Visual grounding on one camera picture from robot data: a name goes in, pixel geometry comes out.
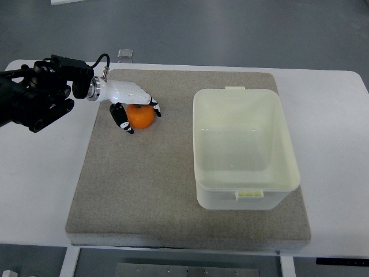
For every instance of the small white floor object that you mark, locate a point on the small white floor object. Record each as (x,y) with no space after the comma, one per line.
(9,273)

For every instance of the white table leg frame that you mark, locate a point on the white table leg frame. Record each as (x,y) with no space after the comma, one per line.
(70,261)

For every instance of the black table control panel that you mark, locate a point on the black table control panel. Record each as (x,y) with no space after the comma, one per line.
(342,262)

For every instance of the grey metal base plate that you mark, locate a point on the grey metal base plate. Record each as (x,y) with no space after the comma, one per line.
(131,269)

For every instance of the grey foam mat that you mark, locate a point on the grey foam mat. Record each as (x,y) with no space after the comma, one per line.
(139,189)

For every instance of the orange fruit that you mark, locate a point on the orange fruit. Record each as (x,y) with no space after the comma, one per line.
(140,116)

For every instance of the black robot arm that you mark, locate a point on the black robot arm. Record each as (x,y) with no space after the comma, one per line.
(38,96)

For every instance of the white plastic box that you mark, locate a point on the white plastic box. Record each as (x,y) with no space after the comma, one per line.
(243,153)

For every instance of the white object at top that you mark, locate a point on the white object at top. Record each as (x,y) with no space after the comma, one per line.
(61,2)

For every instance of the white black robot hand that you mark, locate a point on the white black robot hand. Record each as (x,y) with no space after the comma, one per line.
(119,93)

